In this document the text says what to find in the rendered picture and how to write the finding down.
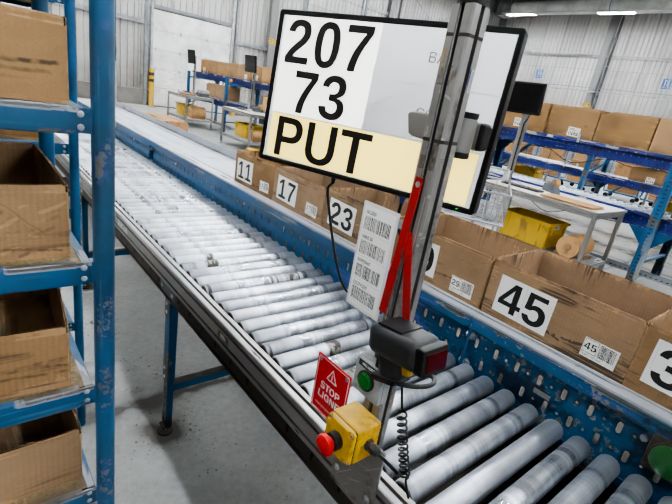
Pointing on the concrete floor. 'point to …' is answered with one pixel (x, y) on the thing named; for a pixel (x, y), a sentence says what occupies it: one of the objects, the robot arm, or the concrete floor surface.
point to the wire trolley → (491, 206)
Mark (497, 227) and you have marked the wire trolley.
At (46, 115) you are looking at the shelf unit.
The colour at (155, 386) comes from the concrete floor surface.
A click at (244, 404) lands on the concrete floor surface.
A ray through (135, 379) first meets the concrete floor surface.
